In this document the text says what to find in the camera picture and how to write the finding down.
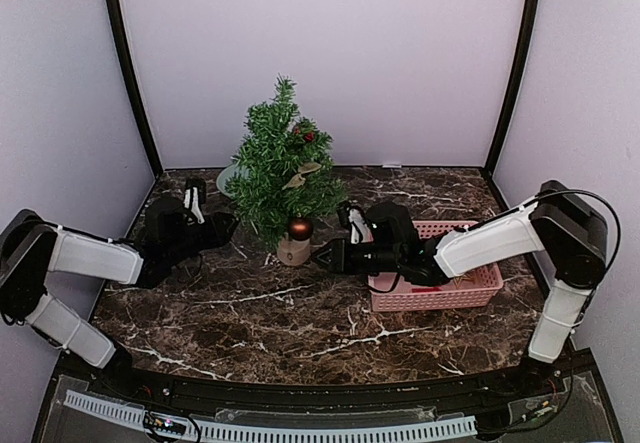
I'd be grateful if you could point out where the black frame post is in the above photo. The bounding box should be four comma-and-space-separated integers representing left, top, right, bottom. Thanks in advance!
105, 0, 164, 178
483, 0, 539, 179

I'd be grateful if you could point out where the black front rail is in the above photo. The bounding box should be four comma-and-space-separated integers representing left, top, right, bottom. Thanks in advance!
59, 350, 571, 419

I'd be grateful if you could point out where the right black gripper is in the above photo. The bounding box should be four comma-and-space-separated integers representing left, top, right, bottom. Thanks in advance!
311, 238, 403, 275

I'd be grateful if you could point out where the right black frame post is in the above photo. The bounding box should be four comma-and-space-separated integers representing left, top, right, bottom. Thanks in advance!
483, 0, 539, 179

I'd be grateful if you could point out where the left black frame post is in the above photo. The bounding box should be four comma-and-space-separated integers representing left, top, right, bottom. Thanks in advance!
105, 0, 164, 178

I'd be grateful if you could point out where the red ribbon bow ornament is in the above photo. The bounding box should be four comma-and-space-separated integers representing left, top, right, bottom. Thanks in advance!
411, 286, 443, 294

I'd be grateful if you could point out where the pale green plate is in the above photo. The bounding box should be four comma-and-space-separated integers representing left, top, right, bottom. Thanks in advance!
216, 164, 239, 198

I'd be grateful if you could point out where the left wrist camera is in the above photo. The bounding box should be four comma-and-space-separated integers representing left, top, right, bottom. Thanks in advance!
183, 178, 206, 224

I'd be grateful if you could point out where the brown ball ornament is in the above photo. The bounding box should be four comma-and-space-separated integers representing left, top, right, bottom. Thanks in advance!
287, 217, 314, 241

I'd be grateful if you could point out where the pink plastic basket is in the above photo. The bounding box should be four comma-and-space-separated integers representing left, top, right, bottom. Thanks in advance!
367, 219, 505, 313

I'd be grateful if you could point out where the gold star ornament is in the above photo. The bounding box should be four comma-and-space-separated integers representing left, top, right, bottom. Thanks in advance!
451, 272, 480, 290

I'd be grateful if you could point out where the small green christmas tree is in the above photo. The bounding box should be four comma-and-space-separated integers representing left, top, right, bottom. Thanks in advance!
228, 75, 347, 267

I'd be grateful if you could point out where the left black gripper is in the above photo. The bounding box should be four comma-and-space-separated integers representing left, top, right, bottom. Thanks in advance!
165, 211, 240, 266

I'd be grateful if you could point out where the white slotted cable duct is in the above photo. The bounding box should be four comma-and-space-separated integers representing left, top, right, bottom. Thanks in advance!
63, 390, 477, 443

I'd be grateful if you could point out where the brown reindeer ornament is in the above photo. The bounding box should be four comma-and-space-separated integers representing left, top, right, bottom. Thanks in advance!
282, 162, 322, 190

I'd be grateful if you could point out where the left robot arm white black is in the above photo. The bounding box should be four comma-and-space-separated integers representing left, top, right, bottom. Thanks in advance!
1, 198, 238, 399

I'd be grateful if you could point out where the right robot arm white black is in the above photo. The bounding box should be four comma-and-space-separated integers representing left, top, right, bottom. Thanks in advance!
311, 180, 620, 397

